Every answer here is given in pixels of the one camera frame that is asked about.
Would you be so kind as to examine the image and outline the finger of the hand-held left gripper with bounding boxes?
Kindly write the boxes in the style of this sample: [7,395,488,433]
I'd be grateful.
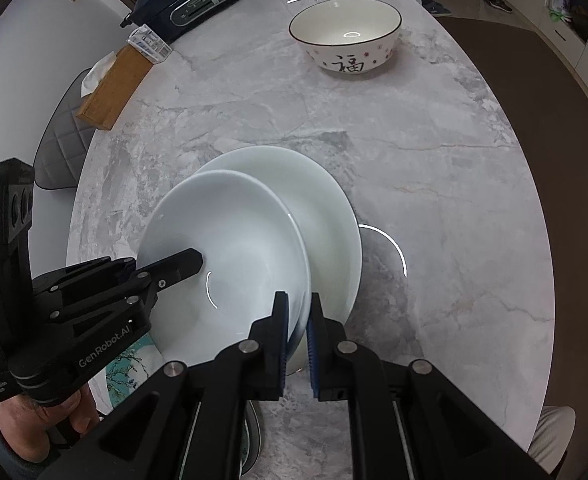
[46,282,167,333]
[31,248,205,293]

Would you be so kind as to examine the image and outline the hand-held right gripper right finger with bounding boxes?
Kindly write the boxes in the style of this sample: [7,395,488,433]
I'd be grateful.
[306,291,549,480]

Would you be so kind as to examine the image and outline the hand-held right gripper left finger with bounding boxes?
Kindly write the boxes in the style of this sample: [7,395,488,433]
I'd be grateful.
[36,291,291,480]

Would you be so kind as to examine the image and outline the white shallow bowl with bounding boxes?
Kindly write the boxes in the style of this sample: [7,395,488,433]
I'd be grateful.
[136,170,311,376]

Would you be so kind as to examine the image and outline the person's left hand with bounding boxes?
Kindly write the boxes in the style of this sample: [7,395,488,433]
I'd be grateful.
[0,387,100,448]

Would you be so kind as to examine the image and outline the teal floral rimmed bowl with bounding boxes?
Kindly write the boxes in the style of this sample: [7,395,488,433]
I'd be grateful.
[105,332,167,406]

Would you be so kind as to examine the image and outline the grey rimmed plate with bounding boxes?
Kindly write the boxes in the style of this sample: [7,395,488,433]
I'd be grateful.
[241,400,263,478]

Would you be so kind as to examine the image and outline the large white plate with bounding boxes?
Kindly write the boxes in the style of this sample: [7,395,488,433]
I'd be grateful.
[194,145,363,328]

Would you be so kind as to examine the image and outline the grey quilted chair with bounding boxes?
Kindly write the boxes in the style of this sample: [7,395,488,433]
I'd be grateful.
[33,67,95,192]

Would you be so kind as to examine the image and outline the wooden tissue box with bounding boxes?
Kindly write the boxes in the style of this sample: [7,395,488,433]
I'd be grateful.
[76,44,155,132]

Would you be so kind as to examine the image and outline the white tissue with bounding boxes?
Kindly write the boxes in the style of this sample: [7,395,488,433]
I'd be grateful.
[80,52,120,97]

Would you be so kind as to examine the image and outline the clear plastic box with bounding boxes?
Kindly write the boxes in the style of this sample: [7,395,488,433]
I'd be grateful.
[126,25,172,63]

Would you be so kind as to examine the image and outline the person's trouser leg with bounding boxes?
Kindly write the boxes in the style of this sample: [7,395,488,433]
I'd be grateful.
[526,405,577,476]

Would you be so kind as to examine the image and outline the blue kitchen appliance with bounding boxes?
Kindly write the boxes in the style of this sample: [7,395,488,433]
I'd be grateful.
[120,0,262,45]

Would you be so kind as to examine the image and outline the large red floral bowl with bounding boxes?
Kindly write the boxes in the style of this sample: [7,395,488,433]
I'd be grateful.
[289,0,403,77]

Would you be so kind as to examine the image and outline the white cabinet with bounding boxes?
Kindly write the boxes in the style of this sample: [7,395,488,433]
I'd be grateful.
[538,0,588,136]

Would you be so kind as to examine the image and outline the purple green plastic bag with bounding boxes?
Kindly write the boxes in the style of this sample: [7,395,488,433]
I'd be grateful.
[548,0,574,23]

